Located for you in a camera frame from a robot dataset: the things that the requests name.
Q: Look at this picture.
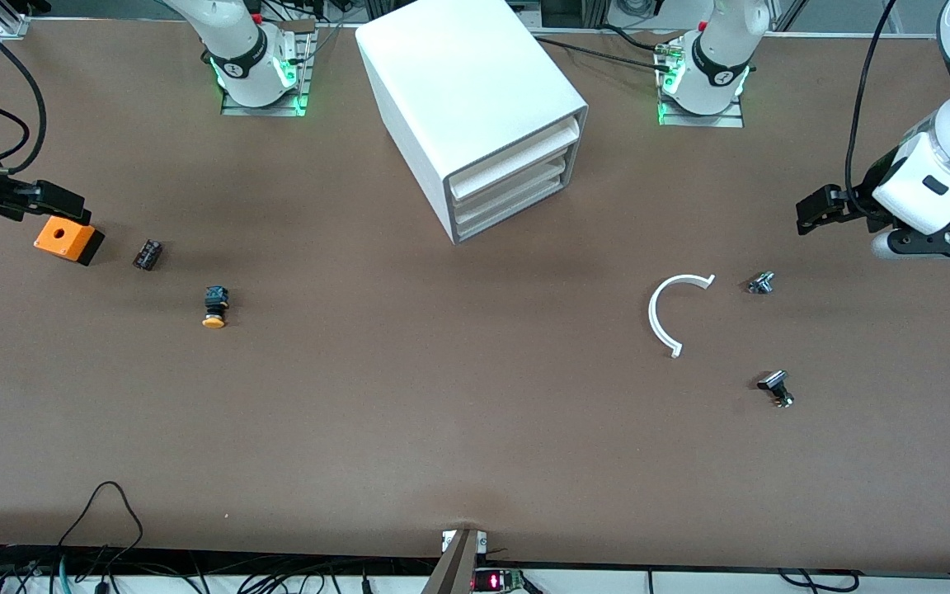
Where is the black base power cable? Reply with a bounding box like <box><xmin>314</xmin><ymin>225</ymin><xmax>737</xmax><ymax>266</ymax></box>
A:
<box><xmin>534</xmin><ymin>35</ymin><xmax>678</xmax><ymax>75</ymax></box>

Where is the device with red display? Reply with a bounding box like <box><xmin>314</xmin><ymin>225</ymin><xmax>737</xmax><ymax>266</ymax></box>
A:
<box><xmin>473</xmin><ymin>568</ymin><xmax>529</xmax><ymax>593</ymax></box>

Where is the white curved plastic arc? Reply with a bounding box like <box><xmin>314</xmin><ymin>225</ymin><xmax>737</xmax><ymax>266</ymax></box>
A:
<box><xmin>648</xmin><ymin>274</ymin><xmax>717</xmax><ymax>359</ymax></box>

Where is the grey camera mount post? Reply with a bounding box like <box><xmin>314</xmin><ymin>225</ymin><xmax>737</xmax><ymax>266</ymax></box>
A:
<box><xmin>421</xmin><ymin>528</ymin><xmax>488</xmax><ymax>594</ymax></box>

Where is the yellow push button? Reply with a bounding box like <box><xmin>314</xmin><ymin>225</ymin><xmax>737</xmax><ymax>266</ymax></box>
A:
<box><xmin>201</xmin><ymin>285</ymin><xmax>230</xmax><ymax>330</ymax></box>

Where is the orange button box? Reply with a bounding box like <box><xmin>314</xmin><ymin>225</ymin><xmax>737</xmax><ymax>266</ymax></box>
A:
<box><xmin>34</xmin><ymin>213</ymin><xmax>106</xmax><ymax>266</ymax></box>

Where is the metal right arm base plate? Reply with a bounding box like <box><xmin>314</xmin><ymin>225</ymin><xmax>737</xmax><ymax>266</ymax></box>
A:
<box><xmin>221</xmin><ymin>21</ymin><xmax>316</xmax><ymax>117</ymax></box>

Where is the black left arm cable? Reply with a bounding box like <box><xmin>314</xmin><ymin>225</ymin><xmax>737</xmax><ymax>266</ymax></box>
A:
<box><xmin>845</xmin><ymin>0</ymin><xmax>898</xmax><ymax>207</ymax></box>

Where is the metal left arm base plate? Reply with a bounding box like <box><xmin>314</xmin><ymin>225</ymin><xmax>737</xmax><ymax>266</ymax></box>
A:
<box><xmin>658</xmin><ymin>37</ymin><xmax>746</xmax><ymax>129</ymax></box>

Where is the black looped cable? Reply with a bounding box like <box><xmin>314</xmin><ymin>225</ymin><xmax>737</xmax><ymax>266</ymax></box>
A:
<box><xmin>54</xmin><ymin>481</ymin><xmax>146</xmax><ymax>594</ymax></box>

